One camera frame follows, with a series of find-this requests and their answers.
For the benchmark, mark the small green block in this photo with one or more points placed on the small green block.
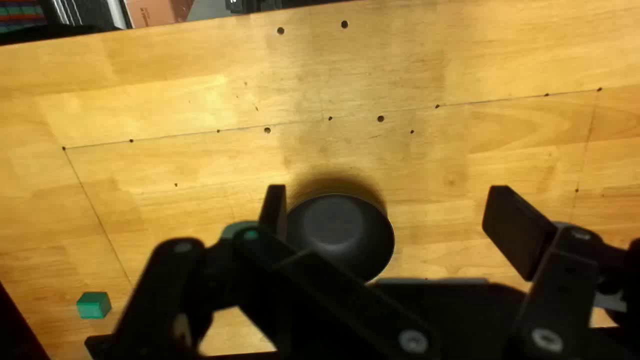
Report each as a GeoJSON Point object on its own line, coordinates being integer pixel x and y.
{"type": "Point", "coordinates": [92, 307]}

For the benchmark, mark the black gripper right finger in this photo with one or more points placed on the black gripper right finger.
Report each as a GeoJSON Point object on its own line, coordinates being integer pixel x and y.
{"type": "Point", "coordinates": [527, 233]}

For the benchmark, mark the reddish brown board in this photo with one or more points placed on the reddish brown board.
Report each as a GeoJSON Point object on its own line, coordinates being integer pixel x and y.
{"type": "Point", "coordinates": [156, 8]}

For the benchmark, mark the black round bowl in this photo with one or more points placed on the black round bowl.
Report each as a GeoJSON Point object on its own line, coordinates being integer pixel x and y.
{"type": "Point", "coordinates": [342, 233]}

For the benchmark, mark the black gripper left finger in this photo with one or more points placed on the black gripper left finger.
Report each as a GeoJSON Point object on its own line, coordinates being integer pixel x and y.
{"type": "Point", "coordinates": [312, 287]}

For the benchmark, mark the dark striped shelf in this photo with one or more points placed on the dark striped shelf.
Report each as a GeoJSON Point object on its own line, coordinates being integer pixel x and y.
{"type": "Point", "coordinates": [41, 16]}

